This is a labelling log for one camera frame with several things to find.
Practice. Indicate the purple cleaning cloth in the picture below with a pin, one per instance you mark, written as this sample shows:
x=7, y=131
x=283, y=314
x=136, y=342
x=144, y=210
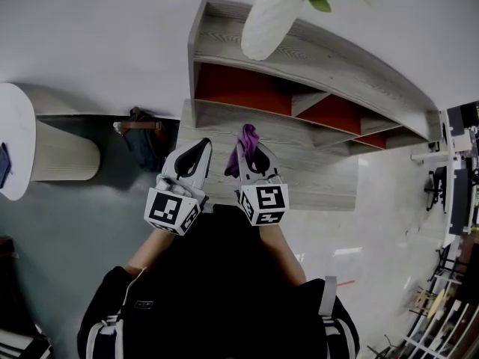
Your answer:
x=249, y=137

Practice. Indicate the clear plastic water bottle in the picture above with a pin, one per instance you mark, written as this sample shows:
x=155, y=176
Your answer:
x=118, y=127

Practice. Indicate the person's right forearm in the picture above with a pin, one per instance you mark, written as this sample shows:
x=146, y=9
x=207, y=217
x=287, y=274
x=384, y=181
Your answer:
x=284, y=256

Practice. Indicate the dark brown cabinet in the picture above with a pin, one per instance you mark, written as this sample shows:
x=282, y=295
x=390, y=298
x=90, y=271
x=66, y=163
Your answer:
x=5, y=275

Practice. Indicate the white ribbed vase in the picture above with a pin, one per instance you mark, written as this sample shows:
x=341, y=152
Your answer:
x=265, y=21

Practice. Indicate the person's left forearm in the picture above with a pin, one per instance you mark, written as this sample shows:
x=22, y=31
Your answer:
x=149, y=253

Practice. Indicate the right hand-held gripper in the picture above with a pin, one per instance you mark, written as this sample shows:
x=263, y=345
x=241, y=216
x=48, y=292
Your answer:
x=267, y=198

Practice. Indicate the person's black jacket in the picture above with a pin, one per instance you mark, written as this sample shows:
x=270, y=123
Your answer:
x=217, y=294

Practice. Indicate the round wooden stool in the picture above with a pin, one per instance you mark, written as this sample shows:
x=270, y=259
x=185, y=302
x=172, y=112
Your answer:
x=430, y=301

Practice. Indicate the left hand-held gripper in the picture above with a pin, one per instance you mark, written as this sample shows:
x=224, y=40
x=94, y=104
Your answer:
x=164, y=208

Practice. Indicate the grey wooden desk with shelves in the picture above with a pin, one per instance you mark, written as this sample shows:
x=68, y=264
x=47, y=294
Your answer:
x=337, y=69

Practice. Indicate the long white office desk row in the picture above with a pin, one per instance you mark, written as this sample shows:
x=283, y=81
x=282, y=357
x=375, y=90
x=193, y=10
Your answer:
x=430, y=156

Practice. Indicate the white curved pedestal table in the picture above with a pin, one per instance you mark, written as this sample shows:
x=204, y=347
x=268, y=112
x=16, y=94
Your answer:
x=15, y=125

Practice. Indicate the black office chair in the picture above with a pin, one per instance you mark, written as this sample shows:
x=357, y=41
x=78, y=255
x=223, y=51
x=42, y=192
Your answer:
x=439, y=178

